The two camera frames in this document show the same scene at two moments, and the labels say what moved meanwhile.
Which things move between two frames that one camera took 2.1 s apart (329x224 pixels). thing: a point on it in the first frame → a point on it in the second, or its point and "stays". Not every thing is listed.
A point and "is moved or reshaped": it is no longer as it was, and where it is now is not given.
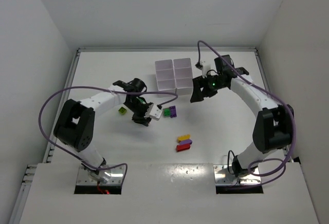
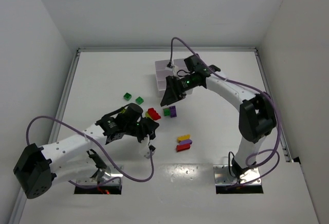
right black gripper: [203, 87] → [176, 88]
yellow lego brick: [180, 138] stays
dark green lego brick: [141, 100] is moved or reshaped
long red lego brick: [181, 147] stays
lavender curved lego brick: [186, 142] stays
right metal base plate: [223, 176] stays
